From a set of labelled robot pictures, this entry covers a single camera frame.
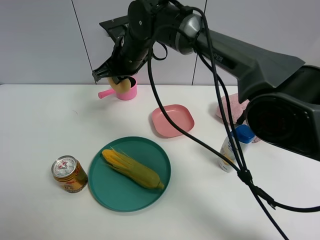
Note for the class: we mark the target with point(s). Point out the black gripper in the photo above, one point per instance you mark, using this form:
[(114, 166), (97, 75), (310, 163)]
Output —
[(128, 56)]

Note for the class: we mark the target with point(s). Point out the beige round bread roll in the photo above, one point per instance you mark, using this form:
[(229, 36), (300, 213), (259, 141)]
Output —
[(122, 87)]

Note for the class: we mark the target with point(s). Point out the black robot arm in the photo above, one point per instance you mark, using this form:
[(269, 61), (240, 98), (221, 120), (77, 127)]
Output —
[(283, 92)]

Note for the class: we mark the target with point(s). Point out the pink square plate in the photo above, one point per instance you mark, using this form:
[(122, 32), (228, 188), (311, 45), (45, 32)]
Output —
[(179, 114)]

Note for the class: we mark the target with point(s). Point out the yellow toy corn cob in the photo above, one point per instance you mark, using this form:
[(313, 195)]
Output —
[(129, 167)]

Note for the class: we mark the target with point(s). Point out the yellow drink can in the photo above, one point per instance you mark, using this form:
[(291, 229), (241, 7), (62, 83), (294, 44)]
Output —
[(69, 174)]

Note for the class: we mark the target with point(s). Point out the round teal plate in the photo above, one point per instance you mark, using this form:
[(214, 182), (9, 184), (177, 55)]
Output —
[(119, 193)]

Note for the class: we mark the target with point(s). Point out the pink folded towel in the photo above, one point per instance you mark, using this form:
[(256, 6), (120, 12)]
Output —
[(237, 109)]

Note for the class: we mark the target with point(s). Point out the white bottle with blue cap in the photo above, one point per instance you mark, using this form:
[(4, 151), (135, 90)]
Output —
[(245, 137)]

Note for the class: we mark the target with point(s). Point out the pink cup with handle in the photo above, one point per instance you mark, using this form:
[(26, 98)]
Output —
[(124, 97)]

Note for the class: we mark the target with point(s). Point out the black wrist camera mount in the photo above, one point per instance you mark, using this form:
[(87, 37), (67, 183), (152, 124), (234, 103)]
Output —
[(115, 27)]

